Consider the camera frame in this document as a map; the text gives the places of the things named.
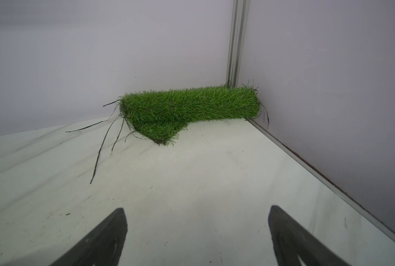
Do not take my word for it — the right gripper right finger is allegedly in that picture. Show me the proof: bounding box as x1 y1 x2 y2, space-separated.
268 205 348 266

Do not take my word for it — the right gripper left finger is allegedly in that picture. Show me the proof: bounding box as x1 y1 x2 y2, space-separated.
52 208 128 266

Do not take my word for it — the green artificial grass mat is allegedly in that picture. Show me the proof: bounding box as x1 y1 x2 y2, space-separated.
113 84 268 145

